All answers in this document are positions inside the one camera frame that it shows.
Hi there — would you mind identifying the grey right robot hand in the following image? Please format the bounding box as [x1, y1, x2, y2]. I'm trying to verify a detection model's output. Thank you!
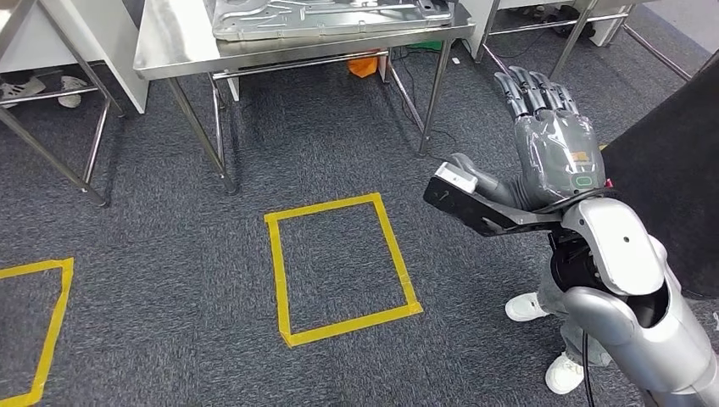
[446, 66, 608, 214]

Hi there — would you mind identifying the person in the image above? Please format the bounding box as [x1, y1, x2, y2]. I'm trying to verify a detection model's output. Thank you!
[504, 56, 719, 396]

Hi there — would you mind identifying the black floor device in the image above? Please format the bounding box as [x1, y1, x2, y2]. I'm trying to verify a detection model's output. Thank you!
[553, 5, 597, 39]

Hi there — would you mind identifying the orange object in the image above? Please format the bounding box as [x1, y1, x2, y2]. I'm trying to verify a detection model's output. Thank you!
[347, 50, 381, 79]

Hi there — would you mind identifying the stamped sheet metal panel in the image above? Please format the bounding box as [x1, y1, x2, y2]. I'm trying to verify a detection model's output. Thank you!
[210, 0, 455, 43]

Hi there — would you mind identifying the white shoe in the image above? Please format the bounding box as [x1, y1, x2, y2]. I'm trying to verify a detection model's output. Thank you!
[0, 75, 47, 109]
[58, 75, 89, 109]

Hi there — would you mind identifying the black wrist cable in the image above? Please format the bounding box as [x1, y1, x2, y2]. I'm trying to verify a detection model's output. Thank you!
[538, 187, 619, 215]

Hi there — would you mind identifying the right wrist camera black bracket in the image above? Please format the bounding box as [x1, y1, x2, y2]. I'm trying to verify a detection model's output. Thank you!
[422, 161, 566, 238]

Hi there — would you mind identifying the thin black floor cable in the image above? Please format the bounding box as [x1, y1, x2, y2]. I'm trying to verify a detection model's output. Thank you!
[393, 47, 457, 148]

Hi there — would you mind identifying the black hanging arm cable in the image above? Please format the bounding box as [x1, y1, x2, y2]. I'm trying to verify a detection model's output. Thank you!
[581, 331, 597, 407]

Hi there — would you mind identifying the steel leg table frame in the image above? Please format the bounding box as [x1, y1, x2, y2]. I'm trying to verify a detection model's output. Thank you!
[0, 0, 125, 208]

